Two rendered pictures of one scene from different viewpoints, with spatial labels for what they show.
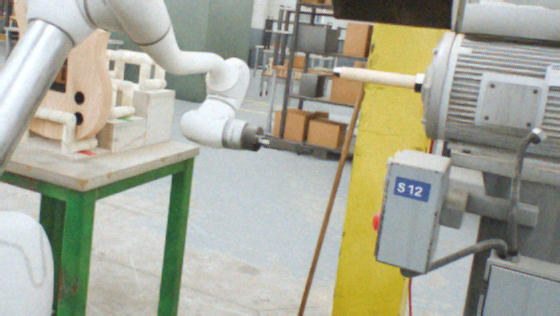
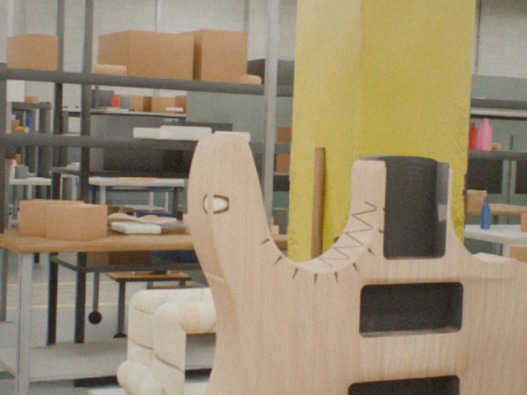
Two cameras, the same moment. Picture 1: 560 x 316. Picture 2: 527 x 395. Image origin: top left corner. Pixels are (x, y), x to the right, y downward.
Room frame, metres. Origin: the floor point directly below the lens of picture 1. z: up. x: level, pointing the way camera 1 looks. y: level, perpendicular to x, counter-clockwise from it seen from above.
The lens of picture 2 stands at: (1.17, 1.19, 1.38)
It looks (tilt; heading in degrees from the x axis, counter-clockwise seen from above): 3 degrees down; 309
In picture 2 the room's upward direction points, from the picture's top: 2 degrees clockwise
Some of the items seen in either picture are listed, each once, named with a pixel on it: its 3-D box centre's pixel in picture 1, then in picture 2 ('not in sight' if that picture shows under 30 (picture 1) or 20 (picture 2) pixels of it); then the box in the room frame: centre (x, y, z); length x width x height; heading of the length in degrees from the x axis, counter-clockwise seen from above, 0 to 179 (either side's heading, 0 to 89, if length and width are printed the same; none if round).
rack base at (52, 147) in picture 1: (57, 146); not in sight; (1.59, 0.49, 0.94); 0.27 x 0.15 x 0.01; 64
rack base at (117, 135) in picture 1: (94, 127); not in sight; (1.73, 0.42, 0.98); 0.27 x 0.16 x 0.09; 64
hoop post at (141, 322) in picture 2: (119, 68); (142, 349); (1.95, 0.40, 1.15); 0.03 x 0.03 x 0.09
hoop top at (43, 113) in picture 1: (47, 113); not in sight; (1.55, 0.51, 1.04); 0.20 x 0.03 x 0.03; 63
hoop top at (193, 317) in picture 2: (125, 57); (247, 315); (1.84, 0.36, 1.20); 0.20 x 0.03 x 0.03; 63
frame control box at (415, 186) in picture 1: (449, 227); not in sight; (1.09, -0.45, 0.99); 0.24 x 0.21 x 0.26; 65
